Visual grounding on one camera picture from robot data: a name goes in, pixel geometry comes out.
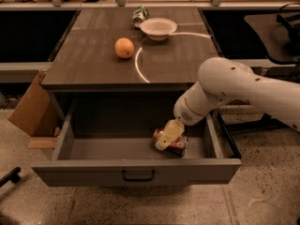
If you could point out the open top drawer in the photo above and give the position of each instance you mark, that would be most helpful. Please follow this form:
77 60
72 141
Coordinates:
103 136

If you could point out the orange fruit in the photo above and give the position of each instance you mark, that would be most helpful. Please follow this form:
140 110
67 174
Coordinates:
124 48

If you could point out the green soda can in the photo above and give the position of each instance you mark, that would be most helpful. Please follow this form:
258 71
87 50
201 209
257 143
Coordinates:
139 15

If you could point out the white bowl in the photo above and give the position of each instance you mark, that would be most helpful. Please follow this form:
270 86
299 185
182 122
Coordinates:
158 28

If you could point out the red coke can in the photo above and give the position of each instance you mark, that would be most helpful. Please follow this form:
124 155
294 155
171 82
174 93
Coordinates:
178 146

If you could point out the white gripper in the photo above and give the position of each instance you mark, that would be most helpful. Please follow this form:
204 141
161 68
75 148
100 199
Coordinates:
182 111

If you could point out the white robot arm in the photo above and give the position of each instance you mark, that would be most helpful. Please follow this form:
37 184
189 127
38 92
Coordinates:
221 81

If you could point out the black chair leg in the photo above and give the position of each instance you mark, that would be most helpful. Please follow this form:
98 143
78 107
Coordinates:
12 176

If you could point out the black drawer handle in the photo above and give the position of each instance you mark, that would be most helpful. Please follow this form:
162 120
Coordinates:
138 177

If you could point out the brown cardboard piece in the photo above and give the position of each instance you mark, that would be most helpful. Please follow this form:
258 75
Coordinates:
36 116

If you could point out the dark wooden cabinet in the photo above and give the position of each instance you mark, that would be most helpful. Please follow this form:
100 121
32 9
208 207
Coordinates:
87 61

